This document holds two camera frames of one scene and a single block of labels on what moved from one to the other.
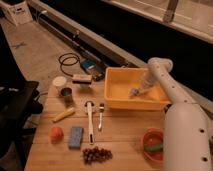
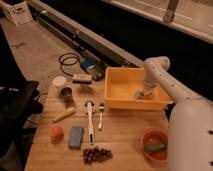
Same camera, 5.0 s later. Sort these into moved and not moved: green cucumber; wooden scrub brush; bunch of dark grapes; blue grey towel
Moved: blue grey towel
Not moved: wooden scrub brush; bunch of dark grapes; green cucumber
